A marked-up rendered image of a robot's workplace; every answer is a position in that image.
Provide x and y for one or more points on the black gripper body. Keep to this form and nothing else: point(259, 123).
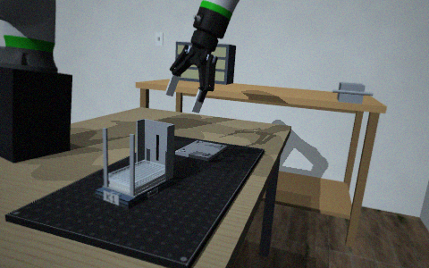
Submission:
point(204, 45)

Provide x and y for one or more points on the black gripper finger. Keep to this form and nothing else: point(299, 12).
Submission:
point(182, 63)
point(206, 74)

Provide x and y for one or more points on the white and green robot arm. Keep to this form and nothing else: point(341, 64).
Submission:
point(29, 30)

